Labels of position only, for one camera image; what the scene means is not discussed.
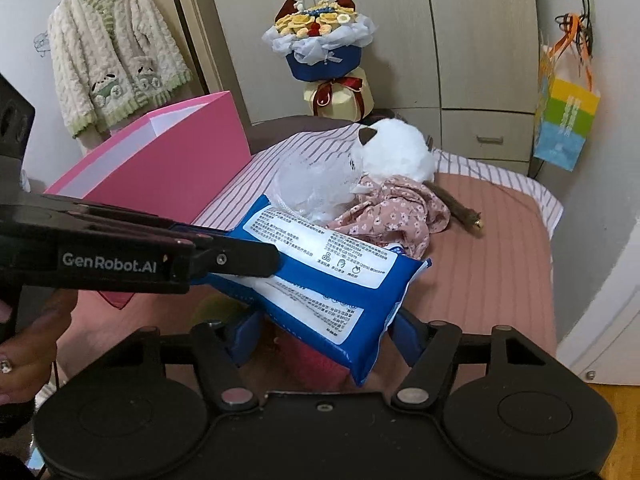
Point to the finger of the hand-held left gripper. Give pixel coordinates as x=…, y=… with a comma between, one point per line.
x=200, y=234
x=235, y=260

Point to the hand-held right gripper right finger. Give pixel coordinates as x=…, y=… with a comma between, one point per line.
x=407, y=336

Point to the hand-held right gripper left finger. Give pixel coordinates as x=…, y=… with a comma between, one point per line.
x=241, y=341

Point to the green soft ball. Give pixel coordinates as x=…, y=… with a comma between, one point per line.
x=215, y=307

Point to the red fluffy pompom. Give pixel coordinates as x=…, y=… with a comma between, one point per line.
x=305, y=360

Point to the pink storage box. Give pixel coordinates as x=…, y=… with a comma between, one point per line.
x=165, y=160

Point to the blue wet wipes pack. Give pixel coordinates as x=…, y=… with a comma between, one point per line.
x=325, y=280

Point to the white mesh bath pouf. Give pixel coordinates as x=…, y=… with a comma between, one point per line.
x=310, y=185

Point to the pink floral scrunchie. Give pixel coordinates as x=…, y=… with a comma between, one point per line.
x=400, y=210

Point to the person's left hand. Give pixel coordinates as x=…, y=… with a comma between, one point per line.
x=35, y=355

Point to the red sheer cloth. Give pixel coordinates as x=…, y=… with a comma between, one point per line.
x=117, y=299

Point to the white striped bedsheet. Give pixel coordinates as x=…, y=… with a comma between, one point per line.
x=280, y=160

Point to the mauve pillow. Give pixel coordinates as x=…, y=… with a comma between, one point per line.
x=280, y=132

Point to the brown furry tail toy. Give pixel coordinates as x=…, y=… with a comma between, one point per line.
x=452, y=205

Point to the white plush cat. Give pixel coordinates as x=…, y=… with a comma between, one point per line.
x=400, y=152

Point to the white door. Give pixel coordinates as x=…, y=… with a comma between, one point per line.
x=610, y=320

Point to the cream knitted cardigan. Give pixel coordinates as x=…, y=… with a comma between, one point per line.
x=115, y=45

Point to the crochet flower bouquet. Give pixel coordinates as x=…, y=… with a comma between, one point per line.
x=320, y=55

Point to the colourful paper gift bag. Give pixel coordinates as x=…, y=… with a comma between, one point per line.
x=565, y=110

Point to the beige wardrobe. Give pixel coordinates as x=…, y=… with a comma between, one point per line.
x=450, y=35

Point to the orange ribbon bundle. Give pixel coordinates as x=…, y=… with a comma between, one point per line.
x=575, y=25

